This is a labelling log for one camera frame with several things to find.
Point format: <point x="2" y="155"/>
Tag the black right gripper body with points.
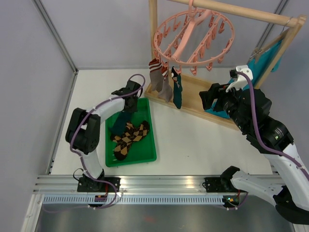
<point x="231" y="100"/>

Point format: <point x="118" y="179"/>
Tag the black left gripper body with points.
<point x="133" y="108"/>

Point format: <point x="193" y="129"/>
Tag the dark teal christmas sock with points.
<point x="177" y="88"/>

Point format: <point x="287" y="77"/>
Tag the grey sock red striped cuff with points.
<point x="156" y="77"/>

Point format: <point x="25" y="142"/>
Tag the pink round clip hanger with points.
<point x="193" y="39"/>

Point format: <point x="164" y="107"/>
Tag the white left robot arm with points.
<point x="83" y="132"/>

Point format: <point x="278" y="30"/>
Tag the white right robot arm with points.
<point x="291" y="199"/>

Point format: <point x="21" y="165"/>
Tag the wooden hanging rack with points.
<point x="192" y="105"/>

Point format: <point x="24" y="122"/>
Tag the brown argyle sock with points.
<point x="131" y="133"/>
<point x="123" y="144"/>

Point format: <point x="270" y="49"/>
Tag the teal cloth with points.
<point x="257" y="68"/>

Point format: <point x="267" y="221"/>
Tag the green plastic tray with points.
<point x="140" y="152"/>

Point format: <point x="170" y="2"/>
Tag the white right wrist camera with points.
<point x="239" y="80"/>

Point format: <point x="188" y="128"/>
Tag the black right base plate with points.
<point x="214" y="185"/>

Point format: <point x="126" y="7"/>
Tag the aluminium mounting rail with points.
<point x="130" y="184"/>

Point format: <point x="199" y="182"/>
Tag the white slotted cable duct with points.
<point x="135" y="199"/>

